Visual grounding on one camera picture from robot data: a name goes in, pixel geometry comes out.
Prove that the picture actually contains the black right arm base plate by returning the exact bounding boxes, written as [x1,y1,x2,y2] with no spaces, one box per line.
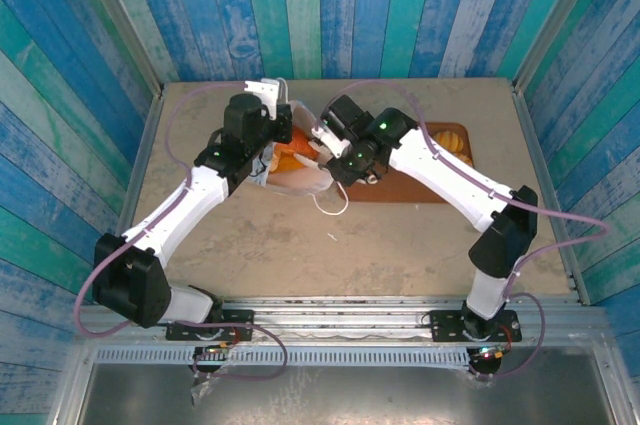
[428,308,522,344]

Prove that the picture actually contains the dark brown bread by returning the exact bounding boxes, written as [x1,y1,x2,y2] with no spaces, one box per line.
[289,125,321,159]

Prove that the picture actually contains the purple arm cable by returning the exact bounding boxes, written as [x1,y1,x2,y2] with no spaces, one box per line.
[319,79,612,382]
[73,82,289,380]

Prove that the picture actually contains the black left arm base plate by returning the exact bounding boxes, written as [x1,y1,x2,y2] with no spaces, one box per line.
[165,308,255,342]

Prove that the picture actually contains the white slotted cable duct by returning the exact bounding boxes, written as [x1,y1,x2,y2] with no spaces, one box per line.
[93,347,471,371]

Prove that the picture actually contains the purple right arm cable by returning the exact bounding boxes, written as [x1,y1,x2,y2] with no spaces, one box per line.
[319,79,612,382]

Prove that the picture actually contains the aluminium table side rail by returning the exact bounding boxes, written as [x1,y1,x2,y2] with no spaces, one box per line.
[512,83,591,304]
[119,92,165,226]

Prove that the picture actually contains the small orange shell bread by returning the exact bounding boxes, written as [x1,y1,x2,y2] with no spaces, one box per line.
[432,129,466,154]

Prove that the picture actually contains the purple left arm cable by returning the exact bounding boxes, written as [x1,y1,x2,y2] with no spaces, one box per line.
[73,82,289,380]

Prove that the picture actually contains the metal tongs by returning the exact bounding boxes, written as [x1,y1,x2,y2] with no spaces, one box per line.
[293,150,330,174]

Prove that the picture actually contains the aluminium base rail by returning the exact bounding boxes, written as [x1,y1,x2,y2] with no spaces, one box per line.
[74,294,609,346]

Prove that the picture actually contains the brown rectangular tray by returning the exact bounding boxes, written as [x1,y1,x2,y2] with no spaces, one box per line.
[337,120,475,205]

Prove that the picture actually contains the white printed paper bag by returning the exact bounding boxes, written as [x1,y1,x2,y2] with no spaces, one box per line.
[252,77,350,217]

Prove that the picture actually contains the aluminium corner post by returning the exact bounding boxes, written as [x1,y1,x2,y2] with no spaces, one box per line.
[69,0,165,99]
[513,0,609,91]

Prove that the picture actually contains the steel sheet panel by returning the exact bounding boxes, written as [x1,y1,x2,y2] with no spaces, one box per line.
[47,362,634,425]

